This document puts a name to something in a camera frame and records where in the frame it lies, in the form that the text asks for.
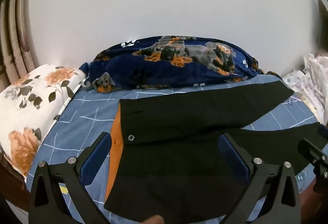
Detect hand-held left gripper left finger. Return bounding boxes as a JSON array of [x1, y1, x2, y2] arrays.
[[28, 132, 113, 224]]

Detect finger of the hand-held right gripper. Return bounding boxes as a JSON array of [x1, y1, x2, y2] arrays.
[[317, 122, 328, 140], [298, 138, 328, 194]]

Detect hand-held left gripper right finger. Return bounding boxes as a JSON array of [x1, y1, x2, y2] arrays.
[[218, 132, 301, 224]]

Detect black pants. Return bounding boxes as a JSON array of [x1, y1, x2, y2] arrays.
[[104, 80, 326, 223]]

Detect blue checked bed sheet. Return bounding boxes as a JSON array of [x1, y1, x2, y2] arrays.
[[26, 74, 323, 224]]

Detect white dotted cloth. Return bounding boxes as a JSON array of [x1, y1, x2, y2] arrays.
[[282, 53, 328, 127]]

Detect white floral pillow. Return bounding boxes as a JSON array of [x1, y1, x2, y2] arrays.
[[0, 64, 86, 180]]

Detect navy dog-print blanket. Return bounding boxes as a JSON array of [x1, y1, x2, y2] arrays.
[[79, 35, 282, 93]]

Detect brown wooden board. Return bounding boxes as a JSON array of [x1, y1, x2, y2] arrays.
[[316, 0, 328, 48]]

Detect beige patterned curtain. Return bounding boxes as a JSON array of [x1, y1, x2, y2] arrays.
[[0, 0, 39, 86]]

